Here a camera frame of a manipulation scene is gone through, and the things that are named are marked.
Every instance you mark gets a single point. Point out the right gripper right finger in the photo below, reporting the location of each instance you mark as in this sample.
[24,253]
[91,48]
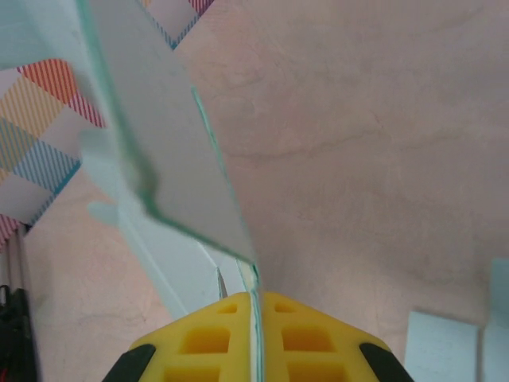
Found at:
[310,342]

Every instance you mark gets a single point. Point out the light blue paper box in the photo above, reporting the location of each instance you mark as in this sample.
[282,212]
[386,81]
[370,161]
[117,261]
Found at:
[167,151]

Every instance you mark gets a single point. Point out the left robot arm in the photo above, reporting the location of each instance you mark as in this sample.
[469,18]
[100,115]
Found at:
[14,330]

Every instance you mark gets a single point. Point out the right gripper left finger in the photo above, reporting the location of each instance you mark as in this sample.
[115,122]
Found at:
[207,342]

